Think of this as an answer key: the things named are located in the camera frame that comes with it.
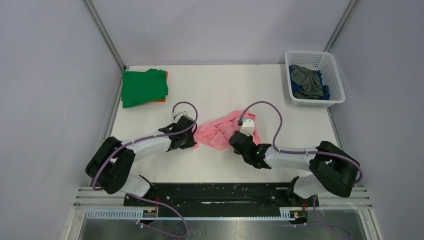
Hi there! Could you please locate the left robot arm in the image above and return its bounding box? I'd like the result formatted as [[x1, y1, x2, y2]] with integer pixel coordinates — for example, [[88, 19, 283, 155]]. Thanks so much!
[[85, 115, 197, 206]]

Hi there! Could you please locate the folded green t-shirt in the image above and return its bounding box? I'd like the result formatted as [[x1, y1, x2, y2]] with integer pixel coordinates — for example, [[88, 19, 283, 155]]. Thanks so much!
[[121, 68, 169, 109]]

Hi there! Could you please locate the pink t-shirt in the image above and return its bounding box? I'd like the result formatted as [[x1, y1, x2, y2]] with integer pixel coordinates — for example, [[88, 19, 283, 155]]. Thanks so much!
[[192, 110, 243, 151]]

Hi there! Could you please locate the white plastic basket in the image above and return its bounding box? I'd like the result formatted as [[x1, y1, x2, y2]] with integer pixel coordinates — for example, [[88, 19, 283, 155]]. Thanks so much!
[[284, 50, 346, 108]]

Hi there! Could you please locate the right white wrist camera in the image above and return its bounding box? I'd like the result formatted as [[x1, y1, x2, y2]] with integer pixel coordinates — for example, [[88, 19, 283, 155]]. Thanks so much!
[[238, 118, 255, 137]]

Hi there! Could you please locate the blue t-shirt in basket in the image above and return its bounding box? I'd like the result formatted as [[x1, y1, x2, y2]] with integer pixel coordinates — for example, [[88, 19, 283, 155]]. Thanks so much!
[[288, 64, 331, 101]]

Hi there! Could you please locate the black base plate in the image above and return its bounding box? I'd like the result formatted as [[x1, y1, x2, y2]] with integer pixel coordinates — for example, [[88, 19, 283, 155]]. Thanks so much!
[[145, 182, 313, 217]]

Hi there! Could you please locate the folded orange t-shirt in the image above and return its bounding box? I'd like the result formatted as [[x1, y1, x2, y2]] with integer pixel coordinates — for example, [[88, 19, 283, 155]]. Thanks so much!
[[154, 71, 169, 104]]

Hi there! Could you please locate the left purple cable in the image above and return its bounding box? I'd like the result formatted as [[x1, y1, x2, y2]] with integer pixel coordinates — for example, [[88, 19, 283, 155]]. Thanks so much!
[[91, 101, 199, 192]]

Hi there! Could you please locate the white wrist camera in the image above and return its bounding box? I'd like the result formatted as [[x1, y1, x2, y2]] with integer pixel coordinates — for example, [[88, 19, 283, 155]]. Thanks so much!
[[171, 111, 188, 122], [238, 118, 255, 137]]

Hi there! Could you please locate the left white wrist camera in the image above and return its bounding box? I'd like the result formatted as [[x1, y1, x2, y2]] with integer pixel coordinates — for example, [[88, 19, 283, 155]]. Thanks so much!
[[171, 111, 188, 122]]

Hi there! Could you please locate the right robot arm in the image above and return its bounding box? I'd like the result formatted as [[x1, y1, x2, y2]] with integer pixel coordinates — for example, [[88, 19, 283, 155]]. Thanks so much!
[[229, 131, 363, 206]]

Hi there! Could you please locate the white slotted cable duct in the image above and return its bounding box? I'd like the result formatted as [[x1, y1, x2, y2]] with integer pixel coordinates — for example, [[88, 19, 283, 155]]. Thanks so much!
[[85, 208, 296, 221]]

